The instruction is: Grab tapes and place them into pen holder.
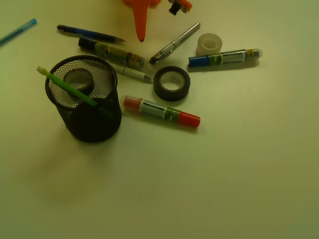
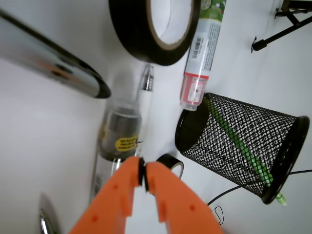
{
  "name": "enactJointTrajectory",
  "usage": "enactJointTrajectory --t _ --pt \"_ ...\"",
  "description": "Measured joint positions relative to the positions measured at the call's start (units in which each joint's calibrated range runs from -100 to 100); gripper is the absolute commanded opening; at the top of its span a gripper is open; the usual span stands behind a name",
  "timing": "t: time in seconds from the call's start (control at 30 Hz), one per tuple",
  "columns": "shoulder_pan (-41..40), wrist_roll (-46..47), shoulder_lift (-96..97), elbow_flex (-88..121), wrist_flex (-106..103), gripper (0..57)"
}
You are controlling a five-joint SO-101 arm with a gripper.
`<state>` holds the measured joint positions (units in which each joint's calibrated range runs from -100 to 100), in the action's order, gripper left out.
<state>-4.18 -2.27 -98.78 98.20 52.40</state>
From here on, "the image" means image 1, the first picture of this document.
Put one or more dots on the black and blue pen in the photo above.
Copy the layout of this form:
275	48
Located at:
89	34

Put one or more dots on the black tape roll white core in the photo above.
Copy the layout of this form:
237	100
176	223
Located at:
171	83

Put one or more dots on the green mechanical pencil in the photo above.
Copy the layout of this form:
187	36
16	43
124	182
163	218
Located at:
57	81

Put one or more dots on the blue marker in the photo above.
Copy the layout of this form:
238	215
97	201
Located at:
236	56

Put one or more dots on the black mesh pen holder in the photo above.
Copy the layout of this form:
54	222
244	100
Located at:
83	121

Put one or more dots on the clear tape roll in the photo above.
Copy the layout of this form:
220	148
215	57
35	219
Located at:
208	44

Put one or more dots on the light blue pen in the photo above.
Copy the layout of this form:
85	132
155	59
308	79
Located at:
17	31

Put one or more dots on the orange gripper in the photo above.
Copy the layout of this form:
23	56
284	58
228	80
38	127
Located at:
140	8

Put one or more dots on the red marker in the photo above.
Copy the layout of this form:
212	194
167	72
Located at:
142	106

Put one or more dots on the silver pen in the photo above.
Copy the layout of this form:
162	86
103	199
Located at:
168	49

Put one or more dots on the white pen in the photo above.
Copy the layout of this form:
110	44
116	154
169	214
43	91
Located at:
132	73

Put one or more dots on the black cap marker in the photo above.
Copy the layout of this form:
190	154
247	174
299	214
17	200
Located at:
101	49

